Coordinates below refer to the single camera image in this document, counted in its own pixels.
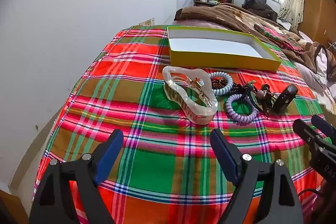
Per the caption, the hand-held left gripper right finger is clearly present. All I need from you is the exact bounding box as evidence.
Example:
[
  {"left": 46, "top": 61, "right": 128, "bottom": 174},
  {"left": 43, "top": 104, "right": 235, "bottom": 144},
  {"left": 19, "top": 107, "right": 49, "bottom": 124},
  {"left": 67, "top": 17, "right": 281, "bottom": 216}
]
[{"left": 210, "top": 128, "right": 304, "bottom": 224}]

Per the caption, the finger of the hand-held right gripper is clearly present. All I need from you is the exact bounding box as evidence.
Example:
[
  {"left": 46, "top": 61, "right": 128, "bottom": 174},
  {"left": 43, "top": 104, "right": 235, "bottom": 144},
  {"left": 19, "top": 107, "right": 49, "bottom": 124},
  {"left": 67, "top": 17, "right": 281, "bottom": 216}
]
[
  {"left": 293, "top": 118, "right": 326, "bottom": 152},
  {"left": 311, "top": 115, "right": 336, "bottom": 140}
]

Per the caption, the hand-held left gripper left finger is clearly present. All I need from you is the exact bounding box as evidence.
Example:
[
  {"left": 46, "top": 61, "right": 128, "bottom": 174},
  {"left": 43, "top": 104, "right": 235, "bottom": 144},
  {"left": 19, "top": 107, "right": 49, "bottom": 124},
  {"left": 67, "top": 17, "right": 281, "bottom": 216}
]
[{"left": 29, "top": 129, "right": 124, "bottom": 224}]

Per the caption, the black smart band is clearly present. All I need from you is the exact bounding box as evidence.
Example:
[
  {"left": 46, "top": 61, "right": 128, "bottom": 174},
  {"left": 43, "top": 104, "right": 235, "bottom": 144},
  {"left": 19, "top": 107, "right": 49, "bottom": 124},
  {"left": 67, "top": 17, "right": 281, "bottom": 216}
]
[{"left": 272, "top": 84, "right": 298, "bottom": 112}]

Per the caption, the clear hair claw clip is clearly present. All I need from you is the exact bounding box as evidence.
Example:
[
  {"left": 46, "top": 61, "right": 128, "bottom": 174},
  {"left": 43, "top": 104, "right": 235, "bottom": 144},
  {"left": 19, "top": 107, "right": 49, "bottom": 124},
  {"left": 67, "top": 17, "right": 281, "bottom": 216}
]
[{"left": 162, "top": 66, "right": 218, "bottom": 125}]

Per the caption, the black hair tie with beads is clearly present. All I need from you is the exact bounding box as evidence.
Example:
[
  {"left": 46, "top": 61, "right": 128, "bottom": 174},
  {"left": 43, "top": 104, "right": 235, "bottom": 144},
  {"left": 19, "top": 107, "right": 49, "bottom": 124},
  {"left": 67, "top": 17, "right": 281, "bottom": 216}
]
[{"left": 244, "top": 82, "right": 273, "bottom": 119}]

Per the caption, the blue spiral hair tie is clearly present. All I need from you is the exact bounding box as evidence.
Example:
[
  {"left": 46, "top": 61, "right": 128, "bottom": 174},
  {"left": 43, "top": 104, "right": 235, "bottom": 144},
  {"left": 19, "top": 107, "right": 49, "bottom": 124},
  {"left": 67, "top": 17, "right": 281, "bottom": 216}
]
[{"left": 207, "top": 72, "right": 234, "bottom": 96}]

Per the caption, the yellow-green cardboard box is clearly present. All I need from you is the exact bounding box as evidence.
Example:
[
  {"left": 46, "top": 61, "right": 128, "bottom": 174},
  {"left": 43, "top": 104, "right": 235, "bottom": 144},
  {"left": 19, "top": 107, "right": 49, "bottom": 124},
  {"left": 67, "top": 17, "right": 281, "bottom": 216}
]
[{"left": 167, "top": 25, "right": 282, "bottom": 71}]

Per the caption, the white printed quilt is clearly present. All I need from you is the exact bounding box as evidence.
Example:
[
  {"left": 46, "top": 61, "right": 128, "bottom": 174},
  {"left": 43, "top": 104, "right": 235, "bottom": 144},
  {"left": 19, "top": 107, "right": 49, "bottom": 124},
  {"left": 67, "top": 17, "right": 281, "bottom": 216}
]
[{"left": 294, "top": 43, "right": 336, "bottom": 111}]

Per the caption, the plaid bedsheet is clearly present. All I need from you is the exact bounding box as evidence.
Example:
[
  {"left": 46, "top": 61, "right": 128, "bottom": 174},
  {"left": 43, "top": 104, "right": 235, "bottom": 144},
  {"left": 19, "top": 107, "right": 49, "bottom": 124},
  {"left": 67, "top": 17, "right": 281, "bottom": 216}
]
[{"left": 33, "top": 25, "right": 326, "bottom": 224}]

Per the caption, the folded plaid cloth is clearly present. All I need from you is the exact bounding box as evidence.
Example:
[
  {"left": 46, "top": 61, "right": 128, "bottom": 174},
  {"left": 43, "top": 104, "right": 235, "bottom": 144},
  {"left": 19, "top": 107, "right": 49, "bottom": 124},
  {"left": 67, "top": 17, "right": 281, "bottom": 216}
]
[{"left": 253, "top": 25, "right": 305, "bottom": 52}]

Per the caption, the wooden wardrobe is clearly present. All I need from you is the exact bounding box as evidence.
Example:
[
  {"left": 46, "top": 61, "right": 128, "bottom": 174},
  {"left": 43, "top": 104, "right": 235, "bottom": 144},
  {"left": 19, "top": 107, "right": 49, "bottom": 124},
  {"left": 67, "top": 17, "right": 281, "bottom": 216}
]
[{"left": 298, "top": 0, "right": 336, "bottom": 48}]

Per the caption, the dark jacket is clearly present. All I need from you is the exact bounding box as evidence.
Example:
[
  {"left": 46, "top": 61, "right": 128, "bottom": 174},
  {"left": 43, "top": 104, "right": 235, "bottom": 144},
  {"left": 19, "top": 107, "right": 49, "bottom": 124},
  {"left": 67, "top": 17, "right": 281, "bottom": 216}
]
[{"left": 243, "top": 0, "right": 279, "bottom": 21}]

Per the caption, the pink quilt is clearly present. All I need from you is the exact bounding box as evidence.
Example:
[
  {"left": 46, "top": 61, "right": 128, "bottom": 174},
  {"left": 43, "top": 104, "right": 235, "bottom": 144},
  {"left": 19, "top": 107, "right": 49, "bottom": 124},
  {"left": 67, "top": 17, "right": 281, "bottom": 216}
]
[{"left": 172, "top": 18, "right": 229, "bottom": 30}]

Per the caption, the brown fleece blanket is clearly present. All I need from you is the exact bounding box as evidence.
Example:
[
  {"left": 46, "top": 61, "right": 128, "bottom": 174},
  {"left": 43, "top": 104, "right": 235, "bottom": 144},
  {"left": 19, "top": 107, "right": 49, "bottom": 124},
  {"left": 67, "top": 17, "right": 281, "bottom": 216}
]
[{"left": 175, "top": 3, "right": 336, "bottom": 80}]

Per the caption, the purple spiral hair tie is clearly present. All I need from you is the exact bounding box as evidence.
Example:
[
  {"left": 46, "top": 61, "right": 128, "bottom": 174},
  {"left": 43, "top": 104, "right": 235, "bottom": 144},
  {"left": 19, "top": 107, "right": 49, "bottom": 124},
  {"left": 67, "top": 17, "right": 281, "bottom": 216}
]
[{"left": 226, "top": 93, "right": 259, "bottom": 124}]

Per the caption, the dark beaded bracelet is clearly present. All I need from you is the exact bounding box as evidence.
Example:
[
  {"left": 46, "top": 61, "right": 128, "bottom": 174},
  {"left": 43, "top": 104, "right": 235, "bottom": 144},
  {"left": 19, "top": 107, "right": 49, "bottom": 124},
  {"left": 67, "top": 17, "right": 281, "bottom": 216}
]
[{"left": 211, "top": 76, "right": 250, "bottom": 96}]

